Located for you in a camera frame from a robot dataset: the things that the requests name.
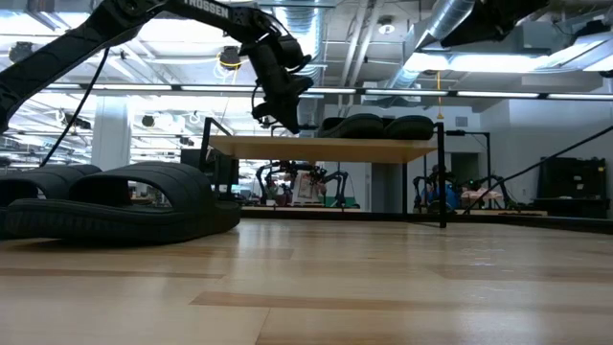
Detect white pillar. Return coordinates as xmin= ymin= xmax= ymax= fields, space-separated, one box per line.
xmin=90 ymin=95 xmax=132 ymax=172

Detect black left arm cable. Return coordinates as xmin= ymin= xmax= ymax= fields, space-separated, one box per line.
xmin=39 ymin=46 xmax=111 ymax=169

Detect black background monitor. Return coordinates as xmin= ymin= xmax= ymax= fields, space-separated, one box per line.
xmin=180 ymin=147 xmax=240 ymax=189

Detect silver round ventilation duct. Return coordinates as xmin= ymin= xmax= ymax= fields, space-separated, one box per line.
xmin=385 ymin=0 xmax=485 ymax=90
xmin=275 ymin=0 xmax=331 ymax=127

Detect black reel with yellow cord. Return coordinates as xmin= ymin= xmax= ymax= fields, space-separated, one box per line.
xmin=217 ymin=44 xmax=244 ymax=73
xmin=8 ymin=40 xmax=35 ymax=64

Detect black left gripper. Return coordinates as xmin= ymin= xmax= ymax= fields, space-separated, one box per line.
xmin=241 ymin=40 xmax=316 ymax=135

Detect wooden background table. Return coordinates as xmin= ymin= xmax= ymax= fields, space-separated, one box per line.
xmin=240 ymin=204 xmax=361 ymax=214

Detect overhead bar with light strips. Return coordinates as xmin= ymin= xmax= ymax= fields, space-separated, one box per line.
xmin=0 ymin=81 xmax=613 ymax=102

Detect black storage cabinet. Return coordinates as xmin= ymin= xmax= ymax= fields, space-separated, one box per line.
xmin=534 ymin=155 xmax=612 ymax=220

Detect black aluminium table frame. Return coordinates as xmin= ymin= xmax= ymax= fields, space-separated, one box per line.
xmin=241 ymin=204 xmax=613 ymax=236

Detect yellow hanging cord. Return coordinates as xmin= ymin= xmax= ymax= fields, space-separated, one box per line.
xmin=434 ymin=70 xmax=444 ymax=122

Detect thin black background frame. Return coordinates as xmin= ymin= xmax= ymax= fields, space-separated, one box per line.
xmin=269 ymin=124 xmax=343 ymax=193
xmin=444 ymin=128 xmax=493 ymax=186

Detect wooden shelf black metal legs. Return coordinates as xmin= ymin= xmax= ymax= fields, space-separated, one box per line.
xmin=198 ymin=116 xmax=449 ymax=230

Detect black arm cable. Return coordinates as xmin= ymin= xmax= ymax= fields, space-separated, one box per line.
xmin=461 ymin=124 xmax=613 ymax=216
xmin=39 ymin=46 xmax=111 ymax=169

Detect person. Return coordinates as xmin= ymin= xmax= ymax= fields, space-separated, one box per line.
xmin=420 ymin=164 xmax=462 ymax=213
xmin=290 ymin=168 xmax=328 ymax=206

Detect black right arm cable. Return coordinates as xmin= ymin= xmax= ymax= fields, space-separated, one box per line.
xmin=461 ymin=124 xmax=613 ymax=216

